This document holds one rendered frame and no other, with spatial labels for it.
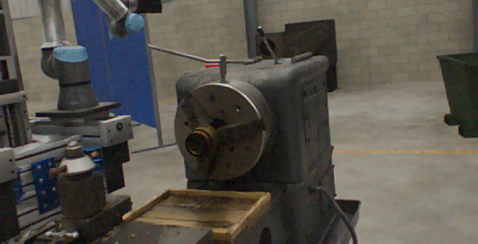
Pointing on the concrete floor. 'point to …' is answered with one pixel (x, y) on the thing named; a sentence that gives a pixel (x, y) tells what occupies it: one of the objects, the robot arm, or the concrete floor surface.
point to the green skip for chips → (461, 91)
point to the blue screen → (119, 61)
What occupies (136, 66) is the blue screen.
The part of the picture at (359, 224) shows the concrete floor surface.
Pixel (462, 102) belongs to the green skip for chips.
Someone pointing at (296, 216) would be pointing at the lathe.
